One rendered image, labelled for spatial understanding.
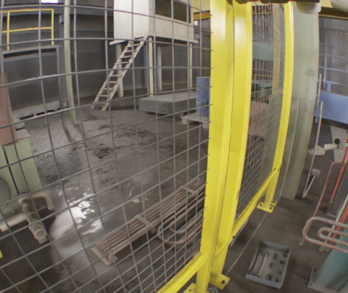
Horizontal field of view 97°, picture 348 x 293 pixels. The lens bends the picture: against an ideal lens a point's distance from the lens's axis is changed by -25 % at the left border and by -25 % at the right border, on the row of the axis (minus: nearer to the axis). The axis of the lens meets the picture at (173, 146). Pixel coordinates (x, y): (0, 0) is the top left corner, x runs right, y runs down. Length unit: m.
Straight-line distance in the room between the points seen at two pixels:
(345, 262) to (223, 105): 1.18
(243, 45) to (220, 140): 0.33
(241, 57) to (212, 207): 0.52
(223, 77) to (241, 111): 0.20
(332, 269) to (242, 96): 1.17
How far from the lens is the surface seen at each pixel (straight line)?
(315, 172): 2.88
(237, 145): 0.76
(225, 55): 0.56
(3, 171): 2.09
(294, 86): 1.94
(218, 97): 0.57
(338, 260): 1.40
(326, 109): 6.36
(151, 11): 8.59
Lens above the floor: 1.19
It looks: 21 degrees down
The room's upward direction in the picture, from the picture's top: 1 degrees counter-clockwise
